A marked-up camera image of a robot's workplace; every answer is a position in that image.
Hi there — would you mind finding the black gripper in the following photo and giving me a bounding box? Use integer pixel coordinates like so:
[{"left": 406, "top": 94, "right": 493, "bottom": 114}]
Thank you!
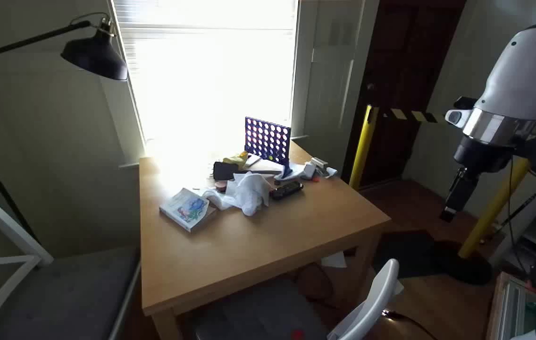
[{"left": 440, "top": 167, "right": 479, "bottom": 220}]

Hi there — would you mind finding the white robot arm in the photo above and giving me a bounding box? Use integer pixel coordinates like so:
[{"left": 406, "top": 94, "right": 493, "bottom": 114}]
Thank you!
[{"left": 440, "top": 24, "right": 536, "bottom": 220}]

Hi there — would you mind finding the grey chair cushion left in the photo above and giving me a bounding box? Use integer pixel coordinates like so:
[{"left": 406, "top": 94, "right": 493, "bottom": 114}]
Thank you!
[{"left": 0, "top": 245, "right": 138, "bottom": 340}]

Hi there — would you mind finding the yellow pole right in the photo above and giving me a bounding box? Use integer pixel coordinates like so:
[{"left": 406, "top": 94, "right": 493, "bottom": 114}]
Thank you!
[{"left": 459, "top": 133, "right": 536, "bottom": 258}]

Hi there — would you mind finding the yellow pole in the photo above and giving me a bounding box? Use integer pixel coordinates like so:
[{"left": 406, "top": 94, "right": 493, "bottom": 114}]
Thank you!
[
  {"left": 349, "top": 105, "right": 379, "bottom": 188},
  {"left": 459, "top": 133, "right": 536, "bottom": 258}
]

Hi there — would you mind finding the yellow pole left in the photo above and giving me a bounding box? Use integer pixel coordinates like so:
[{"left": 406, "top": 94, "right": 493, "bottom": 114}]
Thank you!
[{"left": 349, "top": 105, "right": 379, "bottom": 188}]

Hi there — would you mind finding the black remote control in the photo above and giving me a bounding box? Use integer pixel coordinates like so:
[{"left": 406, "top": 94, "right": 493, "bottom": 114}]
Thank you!
[{"left": 270, "top": 181, "right": 304, "bottom": 199}]

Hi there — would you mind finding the blue connect four game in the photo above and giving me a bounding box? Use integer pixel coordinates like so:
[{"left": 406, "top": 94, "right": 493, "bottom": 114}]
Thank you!
[{"left": 243, "top": 116, "right": 291, "bottom": 175}]

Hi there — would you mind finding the white crumpled cloth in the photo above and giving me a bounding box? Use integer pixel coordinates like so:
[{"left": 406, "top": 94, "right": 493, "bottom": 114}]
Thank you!
[{"left": 204, "top": 173, "right": 270, "bottom": 216}]

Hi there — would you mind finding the grey seat cushion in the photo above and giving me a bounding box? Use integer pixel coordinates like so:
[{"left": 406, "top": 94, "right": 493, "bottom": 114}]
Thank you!
[{"left": 192, "top": 277, "right": 330, "bottom": 340}]

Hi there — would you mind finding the black object on table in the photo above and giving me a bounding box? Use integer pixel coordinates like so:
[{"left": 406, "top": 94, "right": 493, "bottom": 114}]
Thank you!
[{"left": 213, "top": 162, "right": 238, "bottom": 181}]

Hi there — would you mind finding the wooden table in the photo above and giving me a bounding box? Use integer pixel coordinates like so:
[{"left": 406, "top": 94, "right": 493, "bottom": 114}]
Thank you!
[{"left": 140, "top": 156, "right": 389, "bottom": 340}]

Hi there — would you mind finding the black floor lamp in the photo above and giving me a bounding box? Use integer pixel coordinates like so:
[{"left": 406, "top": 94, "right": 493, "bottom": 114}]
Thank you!
[{"left": 0, "top": 11, "right": 128, "bottom": 233}]

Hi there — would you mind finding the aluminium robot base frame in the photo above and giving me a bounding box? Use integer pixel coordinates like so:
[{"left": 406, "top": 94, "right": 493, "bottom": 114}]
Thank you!
[{"left": 485, "top": 271, "right": 536, "bottom": 340}]

